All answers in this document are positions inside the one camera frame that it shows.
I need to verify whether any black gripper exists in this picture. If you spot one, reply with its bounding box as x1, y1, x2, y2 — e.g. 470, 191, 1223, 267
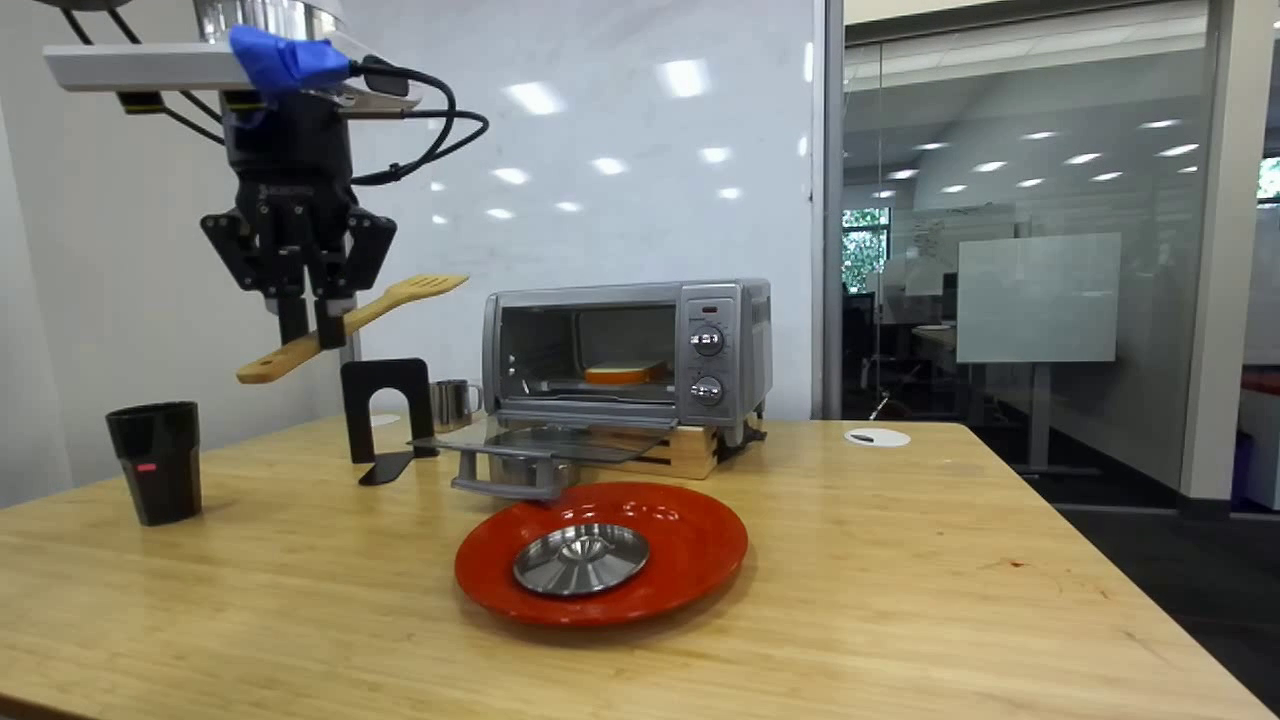
195, 93, 400, 353

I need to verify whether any slotted wooden spatula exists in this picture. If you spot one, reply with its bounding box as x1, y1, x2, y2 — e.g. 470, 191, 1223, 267
235, 271, 474, 389

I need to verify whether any grey toaster oven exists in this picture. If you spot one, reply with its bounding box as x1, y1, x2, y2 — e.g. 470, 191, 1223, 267
477, 276, 777, 450

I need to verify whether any black metal bookend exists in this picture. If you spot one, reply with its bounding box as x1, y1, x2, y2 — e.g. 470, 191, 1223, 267
336, 357, 440, 489

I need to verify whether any small steel jug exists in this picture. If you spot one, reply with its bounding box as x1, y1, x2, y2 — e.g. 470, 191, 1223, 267
433, 374, 480, 431

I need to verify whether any black plastic cup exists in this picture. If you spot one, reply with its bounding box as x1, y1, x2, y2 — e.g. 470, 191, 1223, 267
103, 396, 207, 526

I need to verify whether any steel pot lid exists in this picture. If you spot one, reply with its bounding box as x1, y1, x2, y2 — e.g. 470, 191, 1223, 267
509, 520, 658, 598

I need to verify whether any red round plate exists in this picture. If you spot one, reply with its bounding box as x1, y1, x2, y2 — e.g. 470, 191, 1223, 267
453, 479, 753, 631

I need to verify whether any white round table grommet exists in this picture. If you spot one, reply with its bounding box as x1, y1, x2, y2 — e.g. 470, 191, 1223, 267
839, 421, 918, 450

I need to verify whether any standing whiteboard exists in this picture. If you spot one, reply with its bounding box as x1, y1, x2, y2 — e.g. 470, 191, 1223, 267
953, 233, 1124, 366

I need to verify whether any black camera cable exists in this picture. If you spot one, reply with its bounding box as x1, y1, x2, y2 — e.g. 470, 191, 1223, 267
347, 52, 492, 187

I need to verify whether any grey blue wrist camera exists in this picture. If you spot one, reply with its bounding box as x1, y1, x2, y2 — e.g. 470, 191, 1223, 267
39, 22, 410, 121

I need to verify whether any glass oven door grey handle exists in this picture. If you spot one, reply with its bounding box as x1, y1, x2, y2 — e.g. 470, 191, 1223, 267
433, 405, 683, 506

